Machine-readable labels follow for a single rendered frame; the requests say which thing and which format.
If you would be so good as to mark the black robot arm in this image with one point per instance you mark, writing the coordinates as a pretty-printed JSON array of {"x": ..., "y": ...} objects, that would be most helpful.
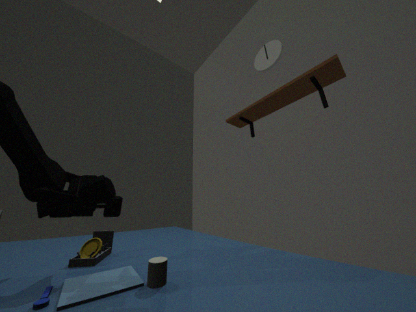
[{"x": 41, "y": 179}]

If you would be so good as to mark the olive-yellow plate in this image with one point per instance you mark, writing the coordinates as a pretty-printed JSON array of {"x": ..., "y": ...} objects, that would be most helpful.
[{"x": 94, "y": 244}]

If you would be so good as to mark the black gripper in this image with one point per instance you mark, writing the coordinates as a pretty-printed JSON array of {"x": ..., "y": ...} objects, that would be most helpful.
[{"x": 112, "y": 208}]

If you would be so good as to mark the beige cylinder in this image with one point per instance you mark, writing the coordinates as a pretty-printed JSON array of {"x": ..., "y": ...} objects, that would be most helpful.
[{"x": 157, "y": 272}]

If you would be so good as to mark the dark grey dish rack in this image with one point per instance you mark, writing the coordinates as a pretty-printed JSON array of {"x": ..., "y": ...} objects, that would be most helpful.
[{"x": 107, "y": 239}]

